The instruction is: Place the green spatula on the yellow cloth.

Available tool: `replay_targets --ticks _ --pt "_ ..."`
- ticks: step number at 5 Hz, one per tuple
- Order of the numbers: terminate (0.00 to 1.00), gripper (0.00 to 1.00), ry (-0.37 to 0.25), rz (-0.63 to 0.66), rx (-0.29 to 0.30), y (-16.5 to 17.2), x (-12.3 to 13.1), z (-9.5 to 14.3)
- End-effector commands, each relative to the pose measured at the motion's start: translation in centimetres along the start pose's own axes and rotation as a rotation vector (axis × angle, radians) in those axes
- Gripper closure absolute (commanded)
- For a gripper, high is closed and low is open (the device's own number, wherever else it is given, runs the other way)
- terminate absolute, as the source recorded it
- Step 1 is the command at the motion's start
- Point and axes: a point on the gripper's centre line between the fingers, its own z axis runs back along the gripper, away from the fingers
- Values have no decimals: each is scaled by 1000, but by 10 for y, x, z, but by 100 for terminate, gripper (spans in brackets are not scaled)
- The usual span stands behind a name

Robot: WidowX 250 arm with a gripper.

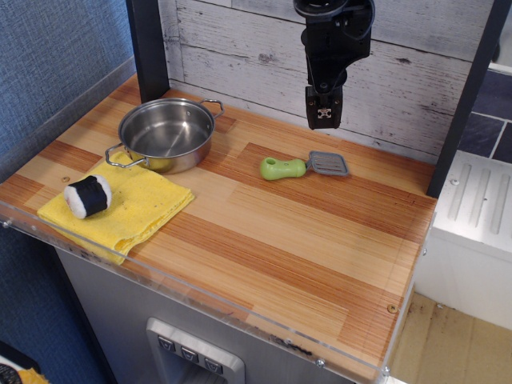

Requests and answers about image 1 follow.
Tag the yellow object bottom left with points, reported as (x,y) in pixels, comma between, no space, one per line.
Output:
(31,376)

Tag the clear acrylic edge guard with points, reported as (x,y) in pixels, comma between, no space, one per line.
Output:
(323,282)

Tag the plush sushi roll toy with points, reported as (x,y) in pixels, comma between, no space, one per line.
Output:
(89,196)

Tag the yellow folded cloth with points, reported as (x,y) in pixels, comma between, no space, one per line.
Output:
(142,202)

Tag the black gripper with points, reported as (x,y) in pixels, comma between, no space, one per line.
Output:
(334,38)

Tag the dark vertical post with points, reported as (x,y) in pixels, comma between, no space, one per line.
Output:
(493,28)
(148,47)

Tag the grey control panel with buttons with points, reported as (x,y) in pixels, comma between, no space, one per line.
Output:
(181,357)

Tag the right dark vertical post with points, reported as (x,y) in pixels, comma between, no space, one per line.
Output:
(493,28)

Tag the stainless steel pot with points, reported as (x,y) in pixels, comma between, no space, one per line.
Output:
(168,135)

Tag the green handled grey spatula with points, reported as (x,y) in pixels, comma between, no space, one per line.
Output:
(320,162)

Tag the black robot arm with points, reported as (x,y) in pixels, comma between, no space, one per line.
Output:
(324,6)

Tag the left dark vertical post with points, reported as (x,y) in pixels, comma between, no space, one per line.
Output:
(148,47)

